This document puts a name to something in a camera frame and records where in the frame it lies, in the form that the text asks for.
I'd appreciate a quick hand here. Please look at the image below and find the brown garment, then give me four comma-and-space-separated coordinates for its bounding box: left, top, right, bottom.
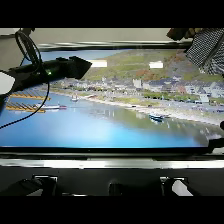
165, 28, 203, 42

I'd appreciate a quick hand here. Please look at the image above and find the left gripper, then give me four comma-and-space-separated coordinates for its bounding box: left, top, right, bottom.
67, 55, 93, 81

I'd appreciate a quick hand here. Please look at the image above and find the silver frame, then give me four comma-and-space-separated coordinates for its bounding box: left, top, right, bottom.
0, 151, 224, 197

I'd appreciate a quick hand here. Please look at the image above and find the black cable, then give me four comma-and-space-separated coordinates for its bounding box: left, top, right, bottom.
0, 29, 52, 131

